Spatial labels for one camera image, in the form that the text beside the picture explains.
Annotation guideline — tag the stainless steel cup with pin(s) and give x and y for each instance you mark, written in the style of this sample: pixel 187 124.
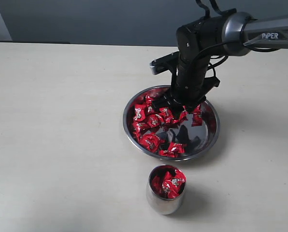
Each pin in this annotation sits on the stainless steel cup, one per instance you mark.
pixel 157 201

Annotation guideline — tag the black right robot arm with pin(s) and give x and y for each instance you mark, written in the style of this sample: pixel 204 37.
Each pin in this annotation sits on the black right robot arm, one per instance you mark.
pixel 231 33

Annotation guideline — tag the red wrapped candy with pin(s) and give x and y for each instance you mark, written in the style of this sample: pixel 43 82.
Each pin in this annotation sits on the red wrapped candy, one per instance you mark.
pixel 154 120
pixel 197 120
pixel 166 153
pixel 148 100
pixel 151 142
pixel 167 116
pixel 139 110
pixel 197 110
pixel 177 148
pixel 139 127
pixel 183 116
pixel 149 111

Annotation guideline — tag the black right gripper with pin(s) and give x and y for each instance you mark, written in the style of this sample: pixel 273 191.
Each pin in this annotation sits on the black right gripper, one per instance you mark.
pixel 176 100

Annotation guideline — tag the round stainless steel plate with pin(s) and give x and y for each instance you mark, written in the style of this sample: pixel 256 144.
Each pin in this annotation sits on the round stainless steel plate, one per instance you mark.
pixel 199 139

